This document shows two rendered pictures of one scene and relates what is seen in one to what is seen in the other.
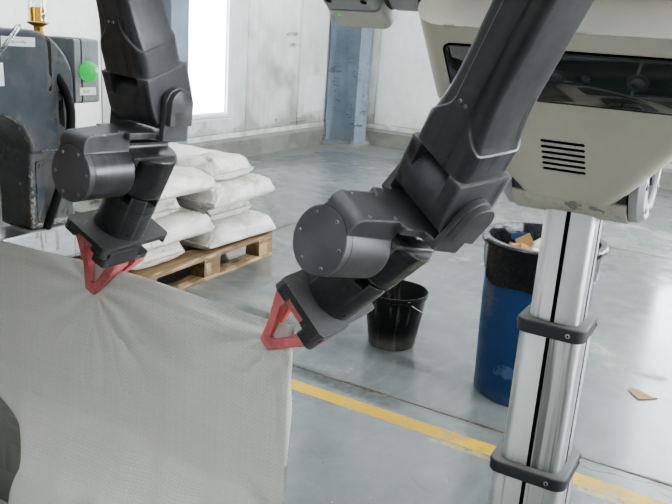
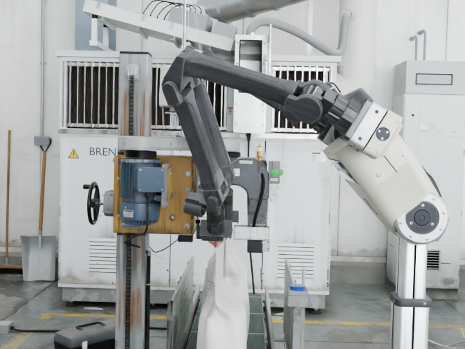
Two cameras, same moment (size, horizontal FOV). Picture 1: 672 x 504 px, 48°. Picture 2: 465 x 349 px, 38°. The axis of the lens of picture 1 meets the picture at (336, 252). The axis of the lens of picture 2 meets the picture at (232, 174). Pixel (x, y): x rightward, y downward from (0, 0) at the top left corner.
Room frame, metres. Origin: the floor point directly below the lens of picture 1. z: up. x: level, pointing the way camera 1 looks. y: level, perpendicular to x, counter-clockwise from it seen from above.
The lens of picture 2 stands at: (-0.28, -1.92, 1.41)
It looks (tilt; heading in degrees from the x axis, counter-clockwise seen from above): 3 degrees down; 62
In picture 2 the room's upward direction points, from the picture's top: 1 degrees clockwise
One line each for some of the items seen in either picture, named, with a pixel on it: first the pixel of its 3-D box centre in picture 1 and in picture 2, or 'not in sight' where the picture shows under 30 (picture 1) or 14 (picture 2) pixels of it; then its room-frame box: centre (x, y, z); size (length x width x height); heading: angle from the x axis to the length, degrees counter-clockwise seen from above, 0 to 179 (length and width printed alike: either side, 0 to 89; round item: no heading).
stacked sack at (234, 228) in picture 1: (218, 227); not in sight; (4.36, 0.70, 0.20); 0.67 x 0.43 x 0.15; 151
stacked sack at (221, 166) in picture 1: (191, 161); not in sight; (4.48, 0.89, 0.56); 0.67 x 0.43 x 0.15; 61
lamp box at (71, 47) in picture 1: (69, 69); (274, 172); (1.13, 0.41, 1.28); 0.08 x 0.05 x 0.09; 61
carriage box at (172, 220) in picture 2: not in sight; (156, 192); (0.75, 0.71, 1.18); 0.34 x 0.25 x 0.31; 151
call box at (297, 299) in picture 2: not in sight; (297, 296); (1.15, 0.24, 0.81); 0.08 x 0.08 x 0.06; 61
